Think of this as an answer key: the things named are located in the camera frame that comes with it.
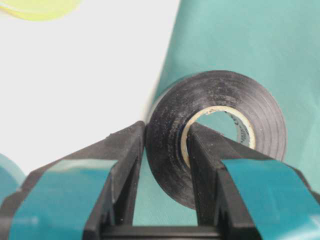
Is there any white plastic tray case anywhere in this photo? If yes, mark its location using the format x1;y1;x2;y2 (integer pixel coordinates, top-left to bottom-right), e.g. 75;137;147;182
0;0;180;174

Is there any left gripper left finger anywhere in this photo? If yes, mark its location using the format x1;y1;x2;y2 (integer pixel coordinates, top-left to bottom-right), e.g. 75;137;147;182
0;121;145;240

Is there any yellow tape roll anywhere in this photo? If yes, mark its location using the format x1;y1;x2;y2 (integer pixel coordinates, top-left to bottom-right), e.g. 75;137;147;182
0;0;81;21

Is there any black tape roll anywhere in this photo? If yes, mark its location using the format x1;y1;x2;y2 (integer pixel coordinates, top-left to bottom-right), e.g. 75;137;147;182
145;70;288;209

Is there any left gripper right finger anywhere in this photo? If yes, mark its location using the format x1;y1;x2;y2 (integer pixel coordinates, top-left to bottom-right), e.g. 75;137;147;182
187;123;320;240

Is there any green table cloth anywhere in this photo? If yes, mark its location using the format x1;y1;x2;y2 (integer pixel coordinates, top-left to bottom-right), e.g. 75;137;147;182
132;0;320;226

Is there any teal tape roll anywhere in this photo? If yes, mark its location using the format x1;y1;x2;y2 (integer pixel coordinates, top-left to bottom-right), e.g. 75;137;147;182
0;154;26;204

